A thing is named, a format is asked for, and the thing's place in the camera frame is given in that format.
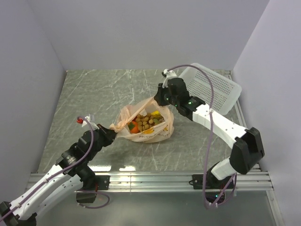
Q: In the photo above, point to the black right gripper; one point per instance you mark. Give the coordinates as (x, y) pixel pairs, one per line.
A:
(159, 97)

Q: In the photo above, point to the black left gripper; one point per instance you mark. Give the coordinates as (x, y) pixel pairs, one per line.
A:
(109, 134)

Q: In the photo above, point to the bunch of brown longans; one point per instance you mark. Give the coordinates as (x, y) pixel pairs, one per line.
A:
(144, 122)

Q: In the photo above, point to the peach plastic bag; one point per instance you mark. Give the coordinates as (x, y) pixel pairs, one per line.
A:
(156, 133)

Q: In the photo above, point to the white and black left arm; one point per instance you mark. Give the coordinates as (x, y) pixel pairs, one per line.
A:
(70, 173)

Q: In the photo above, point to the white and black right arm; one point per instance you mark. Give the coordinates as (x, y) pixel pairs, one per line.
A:
(246, 144)

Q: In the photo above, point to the yellow banana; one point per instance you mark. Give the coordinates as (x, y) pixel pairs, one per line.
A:
(157, 117)

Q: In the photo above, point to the orange tangerine with leaf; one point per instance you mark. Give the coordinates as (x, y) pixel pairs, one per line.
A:
(133, 127)

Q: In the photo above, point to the white perforated plastic basket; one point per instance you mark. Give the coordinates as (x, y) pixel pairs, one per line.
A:
(206, 84)

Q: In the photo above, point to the black left controller box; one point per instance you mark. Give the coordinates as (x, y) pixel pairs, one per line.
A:
(85, 198)

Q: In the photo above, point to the right controller board with led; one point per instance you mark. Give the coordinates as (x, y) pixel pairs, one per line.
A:
(212, 196)

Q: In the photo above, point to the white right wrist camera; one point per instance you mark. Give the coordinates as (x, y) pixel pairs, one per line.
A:
(168, 75)

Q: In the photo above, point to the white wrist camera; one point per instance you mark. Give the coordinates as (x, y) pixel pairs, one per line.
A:
(168, 75)
(90, 118)

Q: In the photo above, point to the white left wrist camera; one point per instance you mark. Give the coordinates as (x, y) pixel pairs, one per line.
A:
(90, 118)

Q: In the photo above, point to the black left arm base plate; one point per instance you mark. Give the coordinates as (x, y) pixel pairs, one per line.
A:
(101, 182)

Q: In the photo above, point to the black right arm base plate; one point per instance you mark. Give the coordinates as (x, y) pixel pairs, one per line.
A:
(200, 183)

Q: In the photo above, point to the aluminium table edge rail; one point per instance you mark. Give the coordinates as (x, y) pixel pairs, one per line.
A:
(177, 181)

